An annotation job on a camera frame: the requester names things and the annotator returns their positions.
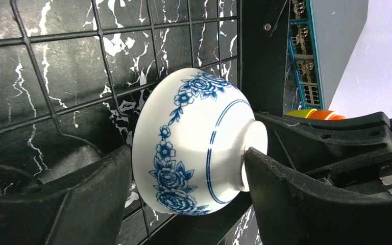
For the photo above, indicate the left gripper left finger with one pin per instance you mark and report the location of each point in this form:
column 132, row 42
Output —
column 83, row 207

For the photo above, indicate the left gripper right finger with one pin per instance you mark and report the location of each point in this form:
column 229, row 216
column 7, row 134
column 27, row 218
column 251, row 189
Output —
column 293, row 208

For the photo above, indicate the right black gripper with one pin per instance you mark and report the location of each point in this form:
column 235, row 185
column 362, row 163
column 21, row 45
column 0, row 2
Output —
column 357, row 150

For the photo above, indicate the glossy orange plastic bowl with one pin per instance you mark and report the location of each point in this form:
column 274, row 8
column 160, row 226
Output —
column 325, row 115

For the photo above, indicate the blue white patterned bowl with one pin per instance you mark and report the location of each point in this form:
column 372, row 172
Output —
column 189, row 144

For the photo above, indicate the black wire dish rack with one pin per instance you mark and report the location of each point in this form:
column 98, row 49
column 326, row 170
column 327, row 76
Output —
column 74, row 76

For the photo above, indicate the yellow plastic bowl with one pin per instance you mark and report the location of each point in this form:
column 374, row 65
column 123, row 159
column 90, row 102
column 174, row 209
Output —
column 303, row 113

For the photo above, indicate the grey teal network switch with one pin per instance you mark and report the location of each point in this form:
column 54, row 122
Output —
column 322, row 37

